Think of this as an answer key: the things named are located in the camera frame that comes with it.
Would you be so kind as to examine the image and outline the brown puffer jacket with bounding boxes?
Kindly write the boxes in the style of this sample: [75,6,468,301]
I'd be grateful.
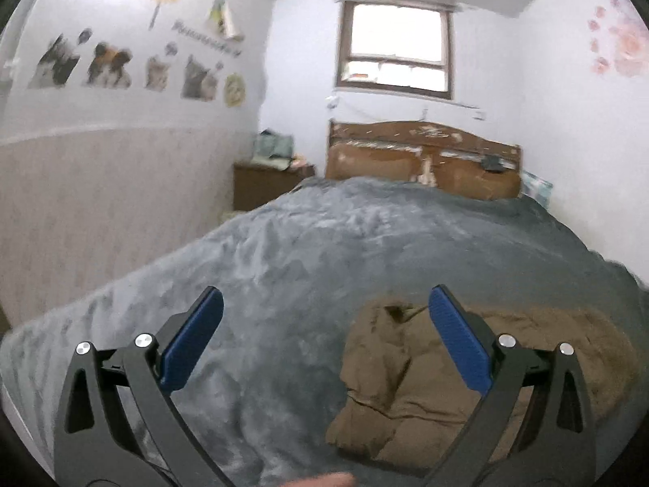
[324,300,640,465]

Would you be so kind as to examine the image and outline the window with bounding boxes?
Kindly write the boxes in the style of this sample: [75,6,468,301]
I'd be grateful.
[335,0,457,101]

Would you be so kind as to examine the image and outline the yellow green bird wall sticker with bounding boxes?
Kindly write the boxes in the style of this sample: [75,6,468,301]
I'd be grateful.
[205,0,244,41]

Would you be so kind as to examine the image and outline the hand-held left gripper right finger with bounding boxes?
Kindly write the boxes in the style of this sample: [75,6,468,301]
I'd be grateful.
[421,285,596,487]

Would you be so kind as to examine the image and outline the lettering wall sticker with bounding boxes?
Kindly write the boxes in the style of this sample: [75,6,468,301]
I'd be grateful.
[171,19,244,56]

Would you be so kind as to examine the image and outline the pink flower wall stickers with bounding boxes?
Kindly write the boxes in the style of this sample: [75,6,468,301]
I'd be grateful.
[587,0,649,78]

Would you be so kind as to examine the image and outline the teal patterned pillow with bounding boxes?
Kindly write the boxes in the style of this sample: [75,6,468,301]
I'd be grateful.
[521,171,553,209]

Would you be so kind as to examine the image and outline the white wall cable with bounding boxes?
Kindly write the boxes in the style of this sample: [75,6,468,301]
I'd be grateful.
[327,92,488,123]

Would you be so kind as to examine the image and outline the wooden headboard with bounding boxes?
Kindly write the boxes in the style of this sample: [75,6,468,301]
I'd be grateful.
[325,121,523,200]

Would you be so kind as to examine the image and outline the grey fleece blanket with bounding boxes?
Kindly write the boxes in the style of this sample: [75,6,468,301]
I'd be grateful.
[0,175,649,487]

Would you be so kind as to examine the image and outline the teal bag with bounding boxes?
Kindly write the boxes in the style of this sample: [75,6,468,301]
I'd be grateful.
[254,129,295,168]

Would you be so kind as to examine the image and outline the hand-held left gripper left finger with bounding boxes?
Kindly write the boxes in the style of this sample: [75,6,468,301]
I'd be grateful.
[53,287,236,487]

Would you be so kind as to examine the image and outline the wooden nightstand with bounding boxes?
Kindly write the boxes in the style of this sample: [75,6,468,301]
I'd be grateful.
[233,161,316,212]

